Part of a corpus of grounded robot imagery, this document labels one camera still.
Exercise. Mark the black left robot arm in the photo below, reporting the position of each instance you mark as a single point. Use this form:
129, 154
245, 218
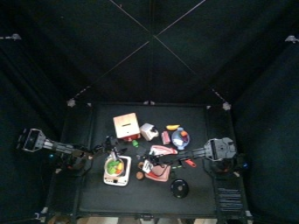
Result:
57, 146

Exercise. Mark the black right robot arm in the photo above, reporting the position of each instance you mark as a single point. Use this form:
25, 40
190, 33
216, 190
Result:
217, 148

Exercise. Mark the white paper card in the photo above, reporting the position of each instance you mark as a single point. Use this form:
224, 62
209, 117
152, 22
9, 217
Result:
146, 166

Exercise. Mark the brown round toy food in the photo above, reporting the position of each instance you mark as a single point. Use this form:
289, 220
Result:
138, 175
140, 165

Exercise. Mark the pink white oven mitt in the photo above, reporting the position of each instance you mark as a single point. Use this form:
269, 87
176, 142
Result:
162, 150

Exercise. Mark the green toy vegetable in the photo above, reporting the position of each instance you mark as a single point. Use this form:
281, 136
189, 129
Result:
134, 143

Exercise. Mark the silver pot with vegetables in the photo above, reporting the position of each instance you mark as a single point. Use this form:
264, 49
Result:
114, 167

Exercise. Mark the orange and white box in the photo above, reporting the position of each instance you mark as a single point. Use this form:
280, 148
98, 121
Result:
125, 126

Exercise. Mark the pink toy box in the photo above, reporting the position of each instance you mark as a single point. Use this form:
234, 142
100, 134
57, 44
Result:
165, 137

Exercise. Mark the white toy stove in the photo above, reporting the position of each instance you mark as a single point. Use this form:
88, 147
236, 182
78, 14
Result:
116, 178

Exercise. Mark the white toy toaster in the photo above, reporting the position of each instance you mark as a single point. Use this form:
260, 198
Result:
148, 131

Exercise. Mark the orange toy food piece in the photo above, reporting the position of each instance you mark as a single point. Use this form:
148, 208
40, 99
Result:
184, 134

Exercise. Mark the yellow toy banana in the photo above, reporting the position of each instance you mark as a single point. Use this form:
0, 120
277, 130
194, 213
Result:
172, 127

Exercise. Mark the metal frame bracket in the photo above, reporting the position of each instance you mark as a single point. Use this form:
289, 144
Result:
225, 106
70, 102
291, 38
148, 102

